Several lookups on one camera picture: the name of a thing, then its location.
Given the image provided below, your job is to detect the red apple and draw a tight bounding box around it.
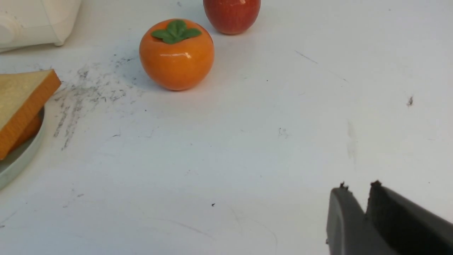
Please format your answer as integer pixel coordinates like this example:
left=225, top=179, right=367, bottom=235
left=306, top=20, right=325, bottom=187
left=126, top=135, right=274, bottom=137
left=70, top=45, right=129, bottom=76
left=203, top=0, right=262, bottom=34

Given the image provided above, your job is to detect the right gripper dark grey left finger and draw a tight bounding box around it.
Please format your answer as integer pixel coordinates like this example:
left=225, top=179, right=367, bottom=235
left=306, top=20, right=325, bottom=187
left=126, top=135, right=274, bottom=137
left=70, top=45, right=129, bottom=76
left=326, top=182, right=393, bottom=255

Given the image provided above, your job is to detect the toast slice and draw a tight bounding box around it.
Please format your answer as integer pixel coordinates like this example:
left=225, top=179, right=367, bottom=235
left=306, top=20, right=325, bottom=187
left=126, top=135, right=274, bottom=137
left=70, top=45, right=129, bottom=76
left=9, top=114, right=42, bottom=153
left=0, top=69, right=61, bottom=160

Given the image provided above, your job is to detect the light green plate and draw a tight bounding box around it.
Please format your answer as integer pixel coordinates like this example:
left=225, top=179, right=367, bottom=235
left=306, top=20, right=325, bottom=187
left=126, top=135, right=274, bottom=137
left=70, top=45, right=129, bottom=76
left=0, top=123, right=45, bottom=190

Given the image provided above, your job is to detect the white two-slot toaster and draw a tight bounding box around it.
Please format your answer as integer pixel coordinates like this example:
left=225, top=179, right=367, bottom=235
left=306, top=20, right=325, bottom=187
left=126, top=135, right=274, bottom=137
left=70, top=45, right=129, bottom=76
left=0, top=0, right=82, bottom=52

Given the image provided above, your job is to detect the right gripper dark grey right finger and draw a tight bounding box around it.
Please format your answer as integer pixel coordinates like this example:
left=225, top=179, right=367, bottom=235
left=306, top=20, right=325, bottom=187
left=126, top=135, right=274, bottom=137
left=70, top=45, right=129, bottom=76
left=366, top=181, right=453, bottom=255

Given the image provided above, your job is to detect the orange persimmon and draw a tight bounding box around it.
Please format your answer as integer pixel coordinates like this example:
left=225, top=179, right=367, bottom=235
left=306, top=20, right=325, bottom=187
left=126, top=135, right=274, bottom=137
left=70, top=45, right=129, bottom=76
left=139, top=19, right=215, bottom=91

